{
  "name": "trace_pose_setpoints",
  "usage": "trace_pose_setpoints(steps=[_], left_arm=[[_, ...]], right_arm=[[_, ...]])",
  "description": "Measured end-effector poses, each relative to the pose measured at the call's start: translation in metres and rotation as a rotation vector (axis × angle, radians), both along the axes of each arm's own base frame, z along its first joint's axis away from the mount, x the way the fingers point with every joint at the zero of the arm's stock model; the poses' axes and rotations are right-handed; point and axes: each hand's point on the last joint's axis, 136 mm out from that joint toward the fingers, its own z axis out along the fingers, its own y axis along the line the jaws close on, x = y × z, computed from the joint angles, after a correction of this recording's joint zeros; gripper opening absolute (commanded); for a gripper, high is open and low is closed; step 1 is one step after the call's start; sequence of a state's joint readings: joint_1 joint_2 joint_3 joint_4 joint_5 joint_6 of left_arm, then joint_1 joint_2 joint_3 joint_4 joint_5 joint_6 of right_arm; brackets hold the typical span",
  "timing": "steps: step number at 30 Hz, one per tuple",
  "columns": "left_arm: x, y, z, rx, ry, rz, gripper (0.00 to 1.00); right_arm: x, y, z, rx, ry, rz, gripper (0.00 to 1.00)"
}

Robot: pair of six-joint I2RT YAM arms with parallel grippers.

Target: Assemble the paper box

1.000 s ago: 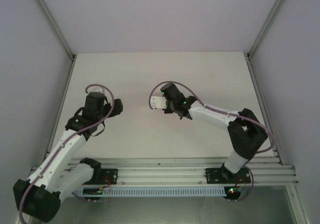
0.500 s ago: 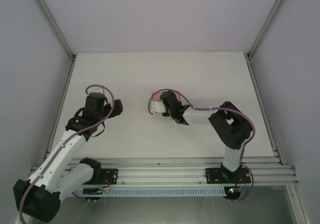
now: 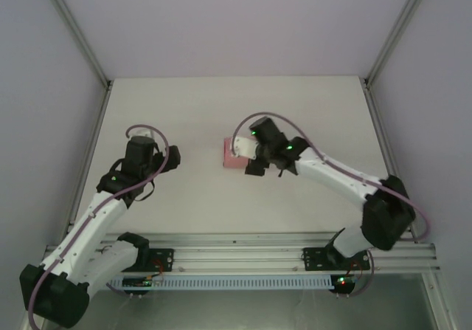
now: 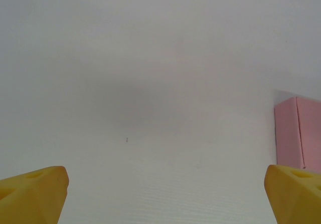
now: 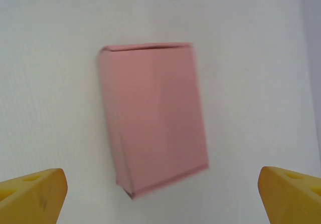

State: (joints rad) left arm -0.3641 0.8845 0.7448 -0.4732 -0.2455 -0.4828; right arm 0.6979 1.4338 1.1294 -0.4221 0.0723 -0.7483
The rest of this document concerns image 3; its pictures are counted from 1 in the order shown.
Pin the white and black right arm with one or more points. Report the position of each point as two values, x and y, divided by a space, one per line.
332 175

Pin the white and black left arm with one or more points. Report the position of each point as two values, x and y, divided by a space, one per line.
92 219

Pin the aluminium table side rail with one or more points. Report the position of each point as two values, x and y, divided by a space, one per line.
387 160
85 175

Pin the aluminium mounting rail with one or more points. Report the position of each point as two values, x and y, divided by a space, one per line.
236 252

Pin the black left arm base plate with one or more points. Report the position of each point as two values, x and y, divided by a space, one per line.
162 256

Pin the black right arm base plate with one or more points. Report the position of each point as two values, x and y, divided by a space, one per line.
313 258

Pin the aluminium frame post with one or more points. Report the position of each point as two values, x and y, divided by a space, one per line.
73 31
398 31

